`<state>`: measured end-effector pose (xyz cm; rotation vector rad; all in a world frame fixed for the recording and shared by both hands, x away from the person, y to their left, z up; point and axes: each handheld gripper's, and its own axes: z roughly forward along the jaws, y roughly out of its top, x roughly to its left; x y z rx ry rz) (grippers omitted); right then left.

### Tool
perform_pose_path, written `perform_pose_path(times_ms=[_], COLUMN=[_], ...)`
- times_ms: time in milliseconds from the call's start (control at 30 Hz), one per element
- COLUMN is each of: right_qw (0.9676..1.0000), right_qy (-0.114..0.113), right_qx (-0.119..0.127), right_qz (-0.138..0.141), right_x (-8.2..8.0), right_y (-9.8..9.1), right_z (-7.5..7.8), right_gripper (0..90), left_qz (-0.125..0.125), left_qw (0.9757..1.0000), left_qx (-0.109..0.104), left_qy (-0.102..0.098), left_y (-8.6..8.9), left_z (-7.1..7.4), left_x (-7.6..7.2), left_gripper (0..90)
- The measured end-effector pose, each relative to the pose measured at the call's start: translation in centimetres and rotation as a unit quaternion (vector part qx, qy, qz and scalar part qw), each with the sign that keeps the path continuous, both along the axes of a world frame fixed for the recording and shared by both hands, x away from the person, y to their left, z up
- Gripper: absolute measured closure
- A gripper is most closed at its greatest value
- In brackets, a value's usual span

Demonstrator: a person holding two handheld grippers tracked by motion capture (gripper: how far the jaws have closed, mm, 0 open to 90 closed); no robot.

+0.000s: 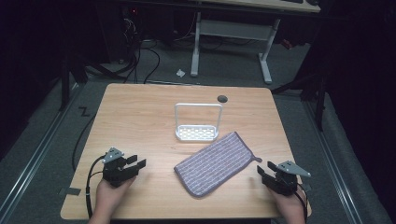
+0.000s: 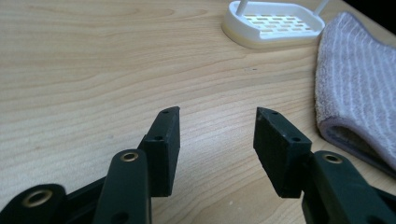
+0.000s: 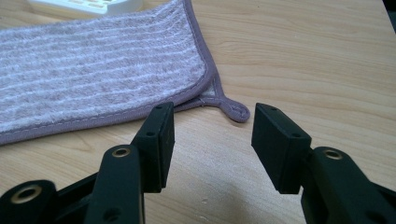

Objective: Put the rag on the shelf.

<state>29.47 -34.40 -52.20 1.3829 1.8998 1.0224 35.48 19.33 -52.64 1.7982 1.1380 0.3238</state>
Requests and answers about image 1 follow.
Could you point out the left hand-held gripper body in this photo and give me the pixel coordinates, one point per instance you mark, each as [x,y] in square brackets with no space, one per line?
[114,174]

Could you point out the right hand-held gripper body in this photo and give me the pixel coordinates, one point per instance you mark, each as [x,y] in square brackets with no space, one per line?
[286,182]

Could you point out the person's right hand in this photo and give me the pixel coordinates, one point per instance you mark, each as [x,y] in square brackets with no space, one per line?
[291,205]

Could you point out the grey tape strip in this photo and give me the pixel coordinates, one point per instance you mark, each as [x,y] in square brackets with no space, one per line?
[71,191]

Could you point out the purple striped cloth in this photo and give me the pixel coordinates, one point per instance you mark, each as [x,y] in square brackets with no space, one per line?
[214,165]

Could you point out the black metal stand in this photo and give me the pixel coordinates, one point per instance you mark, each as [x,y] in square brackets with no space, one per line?
[319,99]
[64,84]

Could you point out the black round table grommet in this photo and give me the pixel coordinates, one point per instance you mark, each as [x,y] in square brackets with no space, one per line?
[222,99]

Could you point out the white paper scrap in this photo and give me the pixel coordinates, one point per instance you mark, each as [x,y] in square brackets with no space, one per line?
[180,73]

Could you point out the black computer tower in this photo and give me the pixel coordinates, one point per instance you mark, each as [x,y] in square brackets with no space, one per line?
[123,34]

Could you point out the white-framed desk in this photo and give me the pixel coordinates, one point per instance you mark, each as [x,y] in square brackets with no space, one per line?
[233,29]

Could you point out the metal floor rail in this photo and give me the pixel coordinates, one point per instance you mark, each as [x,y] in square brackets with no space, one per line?
[34,155]
[333,161]

